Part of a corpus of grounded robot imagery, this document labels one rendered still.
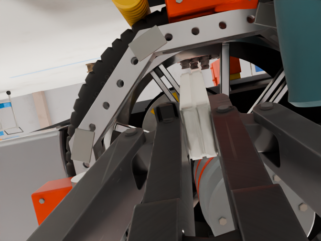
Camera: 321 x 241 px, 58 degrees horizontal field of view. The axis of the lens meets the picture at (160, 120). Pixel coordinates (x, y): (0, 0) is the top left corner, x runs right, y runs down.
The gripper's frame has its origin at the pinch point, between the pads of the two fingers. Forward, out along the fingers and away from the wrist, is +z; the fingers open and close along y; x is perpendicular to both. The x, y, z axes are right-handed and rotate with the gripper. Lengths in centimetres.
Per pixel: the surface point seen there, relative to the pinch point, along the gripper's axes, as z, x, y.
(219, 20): 32.7, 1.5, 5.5
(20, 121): 817, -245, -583
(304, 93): 19.2, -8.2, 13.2
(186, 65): 639, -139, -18
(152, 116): 74, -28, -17
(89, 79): 37.6, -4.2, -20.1
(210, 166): 17.8, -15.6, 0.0
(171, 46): 31.3, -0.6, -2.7
